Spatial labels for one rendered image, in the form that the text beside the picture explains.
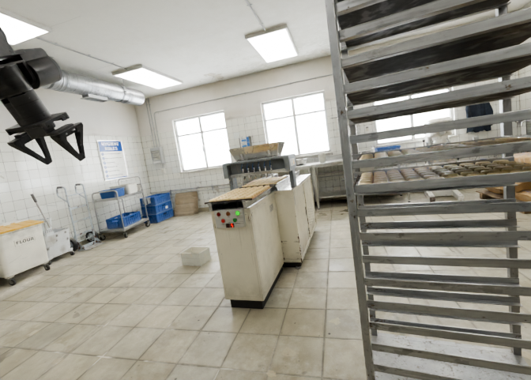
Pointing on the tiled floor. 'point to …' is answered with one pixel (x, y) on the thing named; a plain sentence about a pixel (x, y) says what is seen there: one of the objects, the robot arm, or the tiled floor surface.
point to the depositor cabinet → (295, 220)
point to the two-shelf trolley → (120, 211)
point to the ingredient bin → (21, 248)
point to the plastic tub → (195, 256)
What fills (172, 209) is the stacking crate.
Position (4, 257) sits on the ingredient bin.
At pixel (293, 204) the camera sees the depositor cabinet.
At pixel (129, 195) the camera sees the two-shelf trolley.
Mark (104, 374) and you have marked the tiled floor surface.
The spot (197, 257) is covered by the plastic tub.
